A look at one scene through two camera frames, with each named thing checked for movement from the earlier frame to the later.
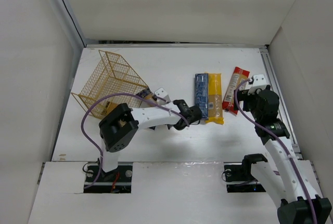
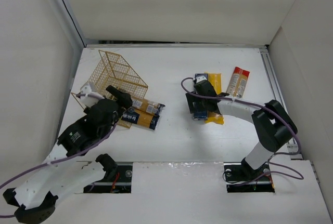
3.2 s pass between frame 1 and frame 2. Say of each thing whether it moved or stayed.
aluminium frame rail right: stayed
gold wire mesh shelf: stayed
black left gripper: moved
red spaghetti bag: stayed
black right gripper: moved
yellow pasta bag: stayed
